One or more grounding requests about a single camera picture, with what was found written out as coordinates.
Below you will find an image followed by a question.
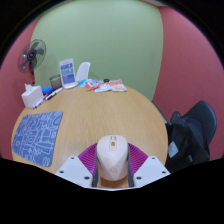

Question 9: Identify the white plastic chair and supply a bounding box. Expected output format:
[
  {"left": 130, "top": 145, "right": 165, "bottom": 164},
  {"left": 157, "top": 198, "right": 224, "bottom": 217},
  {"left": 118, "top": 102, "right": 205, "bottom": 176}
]
[{"left": 75, "top": 61, "right": 92, "bottom": 83}]

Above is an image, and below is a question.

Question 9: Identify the blue whiteboard eraser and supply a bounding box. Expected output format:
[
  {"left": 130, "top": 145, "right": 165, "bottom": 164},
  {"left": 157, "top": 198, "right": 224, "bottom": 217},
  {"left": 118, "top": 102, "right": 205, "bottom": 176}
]
[{"left": 41, "top": 86, "right": 54, "bottom": 96}]

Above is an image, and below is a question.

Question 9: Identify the white tissue box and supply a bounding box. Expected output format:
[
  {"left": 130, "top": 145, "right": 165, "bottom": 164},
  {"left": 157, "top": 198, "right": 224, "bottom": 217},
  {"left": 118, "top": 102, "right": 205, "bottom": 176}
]
[{"left": 21, "top": 83, "right": 44, "bottom": 110}]

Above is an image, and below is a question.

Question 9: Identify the black-capped whiteboard marker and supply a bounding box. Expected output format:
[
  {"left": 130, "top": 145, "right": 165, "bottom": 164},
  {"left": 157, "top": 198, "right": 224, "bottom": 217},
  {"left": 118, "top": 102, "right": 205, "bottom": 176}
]
[{"left": 33, "top": 96, "right": 48, "bottom": 109}]

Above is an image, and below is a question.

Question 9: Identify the blue patterned mouse pad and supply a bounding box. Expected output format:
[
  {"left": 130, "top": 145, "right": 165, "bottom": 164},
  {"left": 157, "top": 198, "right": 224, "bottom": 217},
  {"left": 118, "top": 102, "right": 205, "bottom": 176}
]
[{"left": 11, "top": 110, "right": 64, "bottom": 168}]

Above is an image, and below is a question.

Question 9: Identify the red-capped whiteboard marker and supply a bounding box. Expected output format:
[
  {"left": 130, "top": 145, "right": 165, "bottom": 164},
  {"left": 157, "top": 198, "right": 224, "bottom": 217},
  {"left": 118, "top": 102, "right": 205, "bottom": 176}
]
[{"left": 44, "top": 87, "right": 64, "bottom": 101}]

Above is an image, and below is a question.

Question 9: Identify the pale pink computer mouse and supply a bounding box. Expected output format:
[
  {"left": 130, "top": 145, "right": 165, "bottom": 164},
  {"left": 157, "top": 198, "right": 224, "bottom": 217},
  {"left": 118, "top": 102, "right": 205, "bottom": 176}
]
[{"left": 95, "top": 134, "right": 130, "bottom": 182}]

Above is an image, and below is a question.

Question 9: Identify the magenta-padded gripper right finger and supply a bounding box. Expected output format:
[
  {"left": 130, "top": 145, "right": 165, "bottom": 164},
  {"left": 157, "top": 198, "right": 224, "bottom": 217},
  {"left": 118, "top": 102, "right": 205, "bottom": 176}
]
[{"left": 126, "top": 143, "right": 171, "bottom": 188}]

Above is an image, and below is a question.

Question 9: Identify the orange and white snack packet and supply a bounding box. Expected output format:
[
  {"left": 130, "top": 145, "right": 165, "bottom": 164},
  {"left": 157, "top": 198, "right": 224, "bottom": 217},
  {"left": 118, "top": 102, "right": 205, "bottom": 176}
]
[{"left": 109, "top": 78, "right": 128, "bottom": 93}]

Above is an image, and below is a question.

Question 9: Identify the blue-printed acrylic sign stand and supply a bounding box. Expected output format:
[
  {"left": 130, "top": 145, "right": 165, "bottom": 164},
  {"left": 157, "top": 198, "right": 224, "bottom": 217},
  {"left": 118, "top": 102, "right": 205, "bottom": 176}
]
[{"left": 58, "top": 57, "right": 79, "bottom": 90}]

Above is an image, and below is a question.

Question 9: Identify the blue snack packet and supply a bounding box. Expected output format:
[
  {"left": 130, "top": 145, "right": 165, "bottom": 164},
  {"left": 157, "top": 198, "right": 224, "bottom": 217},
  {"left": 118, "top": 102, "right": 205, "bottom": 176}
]
[{"left": 77, "top": 78, "right": 88, "bottom": 88}]

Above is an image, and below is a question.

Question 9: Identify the dark pen cup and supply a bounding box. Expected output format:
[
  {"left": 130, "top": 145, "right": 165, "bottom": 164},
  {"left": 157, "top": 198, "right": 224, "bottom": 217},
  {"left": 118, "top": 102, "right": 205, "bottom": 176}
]
[{"left": 49, "top": 74, "right": 62, "bottom": 91}]

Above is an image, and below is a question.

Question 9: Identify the black standing fan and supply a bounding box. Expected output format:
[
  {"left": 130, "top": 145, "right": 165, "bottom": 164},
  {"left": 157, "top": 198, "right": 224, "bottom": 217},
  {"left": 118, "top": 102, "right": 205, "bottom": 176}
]
[{"left": 17, "top": 38, "right": 47, "bottom": 85}]

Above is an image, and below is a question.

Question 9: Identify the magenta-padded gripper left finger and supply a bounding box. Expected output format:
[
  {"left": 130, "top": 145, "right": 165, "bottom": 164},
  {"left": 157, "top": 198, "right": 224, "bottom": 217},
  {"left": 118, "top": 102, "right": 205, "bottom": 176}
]
[{"left": 54, "top": 143, "right": 100, "bottom": 189}]

